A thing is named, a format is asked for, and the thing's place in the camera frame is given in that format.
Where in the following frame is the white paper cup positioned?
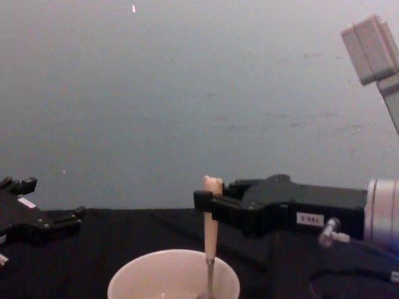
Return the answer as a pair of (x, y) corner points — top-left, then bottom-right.
(107, 248), (241, 299)

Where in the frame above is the black table cloth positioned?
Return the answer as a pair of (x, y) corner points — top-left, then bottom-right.
(0, 207), (399, 299)

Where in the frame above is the spoon with cream handle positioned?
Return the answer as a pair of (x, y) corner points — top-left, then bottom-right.
(193, 175), (224, 299)

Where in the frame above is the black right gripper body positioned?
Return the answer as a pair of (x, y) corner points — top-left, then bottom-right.
(240, 174), (368, 241)

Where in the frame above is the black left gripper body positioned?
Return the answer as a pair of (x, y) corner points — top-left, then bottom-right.
(0, 186), (47, 249)

